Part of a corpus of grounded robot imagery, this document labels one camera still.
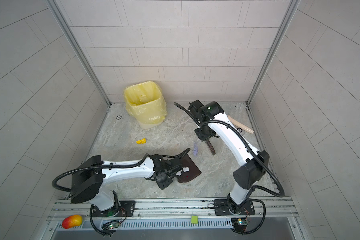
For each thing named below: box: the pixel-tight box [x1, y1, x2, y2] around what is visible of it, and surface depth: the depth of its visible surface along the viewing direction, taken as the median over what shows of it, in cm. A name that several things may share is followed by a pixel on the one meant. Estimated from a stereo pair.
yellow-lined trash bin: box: [123, 81, 168, 130], surface depth 93 cm
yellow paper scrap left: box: [136, 138, 147, 144], surface depth 96 cm
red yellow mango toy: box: [62, 214, 83, 229], surface depth 67 cm
